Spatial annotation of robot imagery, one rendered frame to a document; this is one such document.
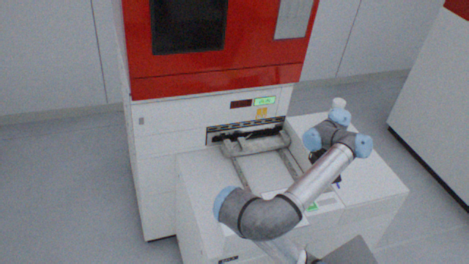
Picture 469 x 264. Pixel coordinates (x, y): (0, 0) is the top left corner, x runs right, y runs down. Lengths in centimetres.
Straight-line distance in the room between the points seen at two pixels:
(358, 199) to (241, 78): 75
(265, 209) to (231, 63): 83
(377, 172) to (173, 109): 102
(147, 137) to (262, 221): 101
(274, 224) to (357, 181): 90
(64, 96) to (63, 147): 46
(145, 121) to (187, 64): 37
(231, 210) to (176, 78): 76
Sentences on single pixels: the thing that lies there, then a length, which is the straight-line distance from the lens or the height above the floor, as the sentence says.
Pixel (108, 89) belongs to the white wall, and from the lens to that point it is 347.
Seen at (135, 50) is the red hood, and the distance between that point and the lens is 152.
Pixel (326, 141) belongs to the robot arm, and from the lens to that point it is 123.
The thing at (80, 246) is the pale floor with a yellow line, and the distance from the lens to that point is 269.
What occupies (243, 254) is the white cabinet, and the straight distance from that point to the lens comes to 168.
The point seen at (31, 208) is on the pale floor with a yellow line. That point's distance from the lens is 297.
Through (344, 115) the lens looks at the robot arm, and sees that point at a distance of 133.
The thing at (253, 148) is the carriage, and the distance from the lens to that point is 196.
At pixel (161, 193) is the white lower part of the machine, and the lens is 219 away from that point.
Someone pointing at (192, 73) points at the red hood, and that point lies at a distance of 163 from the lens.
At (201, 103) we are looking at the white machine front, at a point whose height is 113.
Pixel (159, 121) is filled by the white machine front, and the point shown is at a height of 106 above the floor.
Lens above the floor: 221
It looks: 41 degrees down
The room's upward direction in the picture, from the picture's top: 8 degrees clockwise
